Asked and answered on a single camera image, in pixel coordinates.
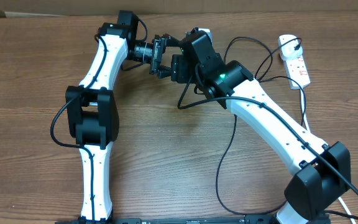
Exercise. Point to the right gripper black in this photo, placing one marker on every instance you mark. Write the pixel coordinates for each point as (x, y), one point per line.
(182, 71)

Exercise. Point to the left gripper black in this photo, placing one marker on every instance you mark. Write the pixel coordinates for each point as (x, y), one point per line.
(161, 70)

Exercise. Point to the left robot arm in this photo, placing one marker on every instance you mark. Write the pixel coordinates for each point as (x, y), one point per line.
(91, 109)

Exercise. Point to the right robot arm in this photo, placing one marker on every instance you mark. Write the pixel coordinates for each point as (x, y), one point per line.
(321, 173)

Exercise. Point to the white charger plug adapter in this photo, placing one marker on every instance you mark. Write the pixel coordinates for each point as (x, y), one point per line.
(290, 47)

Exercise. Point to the white power strip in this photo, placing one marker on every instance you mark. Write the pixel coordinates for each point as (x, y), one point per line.
(296, 70)

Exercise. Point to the brown cardboard backdrop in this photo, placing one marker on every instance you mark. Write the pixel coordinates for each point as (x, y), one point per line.
(111, 7)

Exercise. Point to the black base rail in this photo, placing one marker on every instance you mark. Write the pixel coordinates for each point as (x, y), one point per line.
(249, 219)

